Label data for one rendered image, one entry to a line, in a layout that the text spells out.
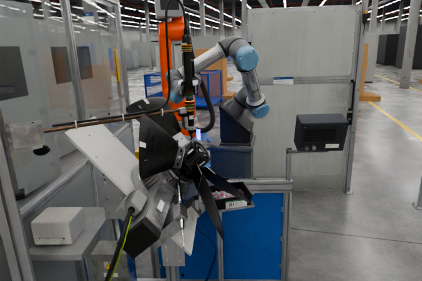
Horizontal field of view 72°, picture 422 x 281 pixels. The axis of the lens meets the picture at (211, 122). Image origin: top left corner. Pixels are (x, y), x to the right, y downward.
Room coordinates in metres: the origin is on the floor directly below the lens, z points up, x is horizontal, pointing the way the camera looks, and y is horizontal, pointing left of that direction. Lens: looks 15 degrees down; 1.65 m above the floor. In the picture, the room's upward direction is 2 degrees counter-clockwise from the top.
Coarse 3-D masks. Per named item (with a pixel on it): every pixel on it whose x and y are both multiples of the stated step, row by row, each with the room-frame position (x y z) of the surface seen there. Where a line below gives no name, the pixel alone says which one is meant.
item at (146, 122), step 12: (144, 120) 0.97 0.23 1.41; (144, 132) 0.94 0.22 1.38; (156, 132) 1.00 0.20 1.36; (156, 144) 0.98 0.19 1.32; (168, 144) 1.04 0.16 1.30; (144, 156) 0.91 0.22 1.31; (156, 156) 0.96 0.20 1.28; (168, 156) 1.03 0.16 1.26; (144, 168) 0.89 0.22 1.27; (156, 168) 0.96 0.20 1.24; (168, 168) 1.03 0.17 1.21
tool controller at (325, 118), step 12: (300, 120) 1.56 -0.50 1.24; (312, 120) 1.56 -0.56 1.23; (324, 120) 1.55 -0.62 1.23; (336, 120) 1.54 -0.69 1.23; (300, 132) 1.55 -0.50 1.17; (312, 132) 1.54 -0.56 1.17; (324, 132) 1.54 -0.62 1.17; (336, 132) 1.53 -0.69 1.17; (300, 144) 1.57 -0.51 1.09; (312, 144) 1.56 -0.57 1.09; (324, 144) 1.56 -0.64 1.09; (336, 144) 1.55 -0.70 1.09
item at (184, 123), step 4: (184, 108) 1.25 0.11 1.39; (180, 112) 1.23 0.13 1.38; (184, 112) 1.24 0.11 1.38; (180, 116) 1.24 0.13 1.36; (184, 116) 1.23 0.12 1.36; (184, 120) 1.24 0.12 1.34; (184, 124) 1.24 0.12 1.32; (196, 124) 1.29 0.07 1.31; (184, 128) 1.25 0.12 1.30; (188, 128) 1.24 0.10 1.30; (192, 128) 1.24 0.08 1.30; (196, 128) 1.25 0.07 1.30
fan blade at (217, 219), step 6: (204, 180) 1.03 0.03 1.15; (204, 186) 1.03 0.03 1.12; (198, 192) 1.09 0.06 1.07; (204, 192) 1.04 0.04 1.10; (210, 192) 0.94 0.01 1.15; (204, 198) 1.04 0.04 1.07; (210, 198) 0.97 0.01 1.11; (204, 204) 1.05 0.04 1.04; (210, 204) 0.98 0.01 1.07; (210, 210) 0.99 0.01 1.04; (216, 210) 0.84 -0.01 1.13; (210, 216) 1.00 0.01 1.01; (216, 216) 0.94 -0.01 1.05; (216, 222) 0.95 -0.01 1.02; (216, 228) 0.97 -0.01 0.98; (222, 228) 0.88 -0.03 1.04; (222, 234) 0.91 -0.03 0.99
